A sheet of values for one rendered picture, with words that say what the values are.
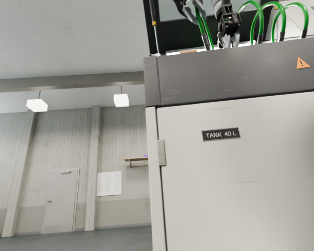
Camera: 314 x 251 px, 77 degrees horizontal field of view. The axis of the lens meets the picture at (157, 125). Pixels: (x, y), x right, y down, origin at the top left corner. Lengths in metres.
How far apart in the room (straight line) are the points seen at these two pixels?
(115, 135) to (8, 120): 4.68
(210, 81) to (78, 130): 8.38
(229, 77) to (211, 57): 0.08
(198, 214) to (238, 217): 0.08
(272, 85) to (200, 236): 0.39
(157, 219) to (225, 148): 0.21
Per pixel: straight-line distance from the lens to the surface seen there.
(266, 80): 0.57
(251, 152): 0.48
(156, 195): 0.44
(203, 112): 0.49
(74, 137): 8.74
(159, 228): 0.44
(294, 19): 1.28
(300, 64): 0.63
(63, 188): 8.33
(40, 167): 8.96
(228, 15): 0.97
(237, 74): 0.56
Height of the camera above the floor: 0.56
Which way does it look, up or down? 23 degrees up
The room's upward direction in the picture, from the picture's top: 4 degrees counter-clockwise
